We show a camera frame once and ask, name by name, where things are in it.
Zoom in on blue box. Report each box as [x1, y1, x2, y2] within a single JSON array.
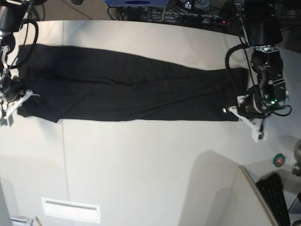
[[105, 0, 169, 7]]

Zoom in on black keyboard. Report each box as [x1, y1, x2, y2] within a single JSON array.
[[256, 173, 291, 226]]

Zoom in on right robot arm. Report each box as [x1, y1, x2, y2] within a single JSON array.
[[0, 0, 39, 109]]

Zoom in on green tape roll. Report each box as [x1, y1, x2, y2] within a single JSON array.
[[273, 153, 285, 168]]

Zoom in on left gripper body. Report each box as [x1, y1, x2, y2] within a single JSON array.
[[237, 93, 266, 119]]

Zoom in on metal cylinder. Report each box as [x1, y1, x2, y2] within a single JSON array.
[[292, 145, 301, 177]]

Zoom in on black t-shirt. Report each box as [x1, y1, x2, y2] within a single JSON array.
[[17, 44, 238, 122]]

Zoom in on black power strip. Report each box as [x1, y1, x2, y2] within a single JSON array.
[[178, 14, 234, 26]]

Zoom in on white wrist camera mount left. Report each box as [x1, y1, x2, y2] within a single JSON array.
[[222, 106, 266, 143]]

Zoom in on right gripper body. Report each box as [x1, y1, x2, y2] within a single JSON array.
[[0, 77, 26, 108]]

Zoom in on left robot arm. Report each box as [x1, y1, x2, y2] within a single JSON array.
[[225, 0, 289, 119]]

